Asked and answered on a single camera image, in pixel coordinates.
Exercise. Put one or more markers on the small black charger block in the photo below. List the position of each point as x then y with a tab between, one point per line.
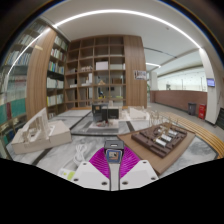
114	146

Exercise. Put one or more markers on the thin wooden stick model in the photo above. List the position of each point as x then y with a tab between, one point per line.
160	118

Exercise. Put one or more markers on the short ceiling light strip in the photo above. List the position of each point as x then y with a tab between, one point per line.
153	64

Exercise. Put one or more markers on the curved wooden slat bench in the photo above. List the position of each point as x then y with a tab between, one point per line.
203	133

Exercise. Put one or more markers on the wooden shelf unit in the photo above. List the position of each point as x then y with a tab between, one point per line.
135	60

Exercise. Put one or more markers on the brown building model on board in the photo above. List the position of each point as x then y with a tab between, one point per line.
156	140

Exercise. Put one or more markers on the framed wall picture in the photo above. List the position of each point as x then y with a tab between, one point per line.
140	75

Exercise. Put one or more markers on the red waste bin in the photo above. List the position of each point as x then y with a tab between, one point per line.
202	111

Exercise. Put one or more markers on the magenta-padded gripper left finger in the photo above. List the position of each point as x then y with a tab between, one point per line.
87	173

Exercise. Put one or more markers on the black building model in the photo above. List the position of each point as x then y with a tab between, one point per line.
100	113

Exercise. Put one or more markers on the glass-fronted bookcase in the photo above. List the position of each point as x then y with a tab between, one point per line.
16	83

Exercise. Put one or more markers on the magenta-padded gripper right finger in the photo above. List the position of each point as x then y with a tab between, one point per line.
141	173

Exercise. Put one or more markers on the wall-mounted screen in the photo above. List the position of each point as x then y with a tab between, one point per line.
210	82

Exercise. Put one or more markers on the black waste bin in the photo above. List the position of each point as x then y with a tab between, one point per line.
192	109

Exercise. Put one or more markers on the white architectural model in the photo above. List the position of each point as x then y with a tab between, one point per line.
40	135

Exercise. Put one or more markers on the long curved ceiling light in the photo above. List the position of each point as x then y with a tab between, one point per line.
126	11

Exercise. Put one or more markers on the small white building model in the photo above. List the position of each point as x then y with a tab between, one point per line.
138	113

